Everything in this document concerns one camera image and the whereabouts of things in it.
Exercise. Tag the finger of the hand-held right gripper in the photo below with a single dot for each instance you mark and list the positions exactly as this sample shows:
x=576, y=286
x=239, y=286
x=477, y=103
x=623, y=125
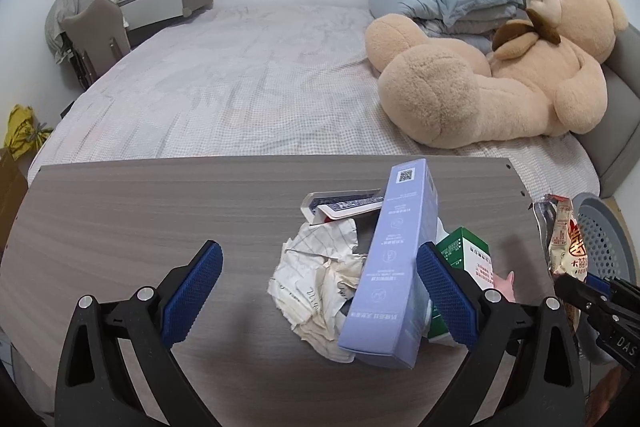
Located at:
x=580, y=294
x=600, y=284

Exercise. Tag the grey and white desk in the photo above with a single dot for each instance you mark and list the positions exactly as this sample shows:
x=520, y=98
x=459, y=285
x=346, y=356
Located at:
x=165, y=2

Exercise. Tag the brown cabinet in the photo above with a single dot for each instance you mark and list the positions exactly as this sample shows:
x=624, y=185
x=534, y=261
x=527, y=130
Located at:
x=10, y=197

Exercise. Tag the grey jacket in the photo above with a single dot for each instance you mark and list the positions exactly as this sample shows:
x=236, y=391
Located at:
x=60, y=17

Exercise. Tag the bed with light checked sheet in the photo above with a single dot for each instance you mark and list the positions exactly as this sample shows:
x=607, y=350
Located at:
x=250, y=72

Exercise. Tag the grey blue pillows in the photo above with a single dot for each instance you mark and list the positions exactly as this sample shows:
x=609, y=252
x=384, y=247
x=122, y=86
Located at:
x=400, y=4

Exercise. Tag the large beige teddy bear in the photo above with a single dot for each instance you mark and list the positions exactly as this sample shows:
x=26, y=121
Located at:
x=450, y=82

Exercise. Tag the green and white carton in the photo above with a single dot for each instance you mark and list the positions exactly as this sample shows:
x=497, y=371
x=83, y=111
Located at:
x=465, y=252

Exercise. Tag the grey chair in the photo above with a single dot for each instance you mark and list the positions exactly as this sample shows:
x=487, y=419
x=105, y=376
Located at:
x=100, y=37

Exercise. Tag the flat blue and white box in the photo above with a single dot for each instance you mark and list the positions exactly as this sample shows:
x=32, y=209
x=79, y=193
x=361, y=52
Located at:
x=340, y=206

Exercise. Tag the small pink wrapper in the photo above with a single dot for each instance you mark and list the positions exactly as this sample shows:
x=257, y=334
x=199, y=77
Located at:
x=504, y=287

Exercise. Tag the grey upholstered headboard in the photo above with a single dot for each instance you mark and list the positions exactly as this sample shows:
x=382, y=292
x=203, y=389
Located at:
x=620, y=107

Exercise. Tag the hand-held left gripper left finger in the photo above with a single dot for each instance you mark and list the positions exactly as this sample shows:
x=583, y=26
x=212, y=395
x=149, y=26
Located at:
x=192, y=292

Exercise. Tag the tall lilac cardboard box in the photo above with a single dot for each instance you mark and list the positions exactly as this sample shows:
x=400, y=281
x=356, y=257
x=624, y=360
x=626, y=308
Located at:
x=395, y=257

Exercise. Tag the beige and red snack packet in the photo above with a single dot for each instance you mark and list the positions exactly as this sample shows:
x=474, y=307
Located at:
x=565, y=237

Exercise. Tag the yellow bag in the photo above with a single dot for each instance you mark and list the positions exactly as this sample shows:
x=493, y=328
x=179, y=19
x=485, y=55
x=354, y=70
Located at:
x=22, y=132

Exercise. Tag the person's right hand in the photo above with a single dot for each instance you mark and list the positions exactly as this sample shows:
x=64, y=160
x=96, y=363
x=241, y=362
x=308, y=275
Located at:
x=610, y=397

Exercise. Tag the white paper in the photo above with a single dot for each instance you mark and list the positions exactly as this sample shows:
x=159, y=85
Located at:
x=310, y=282

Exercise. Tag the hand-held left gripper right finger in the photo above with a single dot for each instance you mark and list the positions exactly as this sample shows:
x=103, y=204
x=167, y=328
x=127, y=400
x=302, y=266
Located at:
x=445, y=294

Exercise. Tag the grey plastic basket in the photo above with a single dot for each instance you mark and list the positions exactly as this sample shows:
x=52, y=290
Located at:
x=605, y=227

